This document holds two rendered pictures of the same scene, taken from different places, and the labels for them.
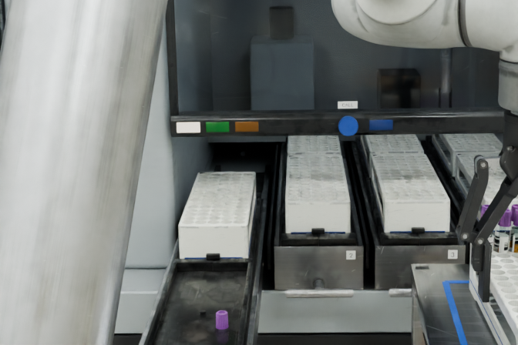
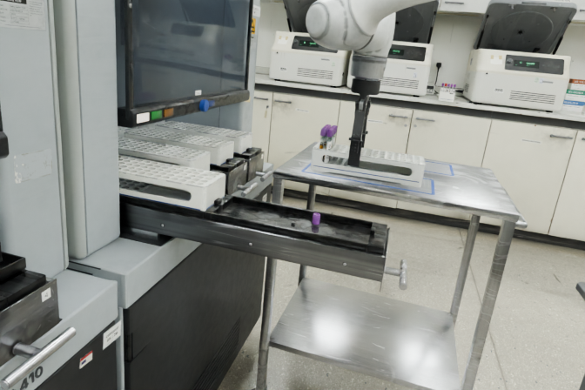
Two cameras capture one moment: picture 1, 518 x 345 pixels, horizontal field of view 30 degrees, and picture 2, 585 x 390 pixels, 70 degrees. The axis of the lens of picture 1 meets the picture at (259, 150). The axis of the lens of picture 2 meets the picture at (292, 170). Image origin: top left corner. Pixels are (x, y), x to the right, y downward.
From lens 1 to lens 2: 1.31 m
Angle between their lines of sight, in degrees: 76
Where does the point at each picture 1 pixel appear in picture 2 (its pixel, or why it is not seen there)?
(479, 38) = (372, 44)
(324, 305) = not seen: hidden behind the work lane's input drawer
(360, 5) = (359, 24)
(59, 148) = not seen: outside the picture
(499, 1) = (384, 28)
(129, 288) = (136, 259)
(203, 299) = (270, 220)
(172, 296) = (256, 227)
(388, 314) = not seen: hidden behind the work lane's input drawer
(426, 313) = (338, 181)
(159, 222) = (113, 204)
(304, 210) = (198, 163)
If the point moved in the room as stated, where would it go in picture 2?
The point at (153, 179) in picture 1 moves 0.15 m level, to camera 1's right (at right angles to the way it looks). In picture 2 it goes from (110, 168) to (153, 151)
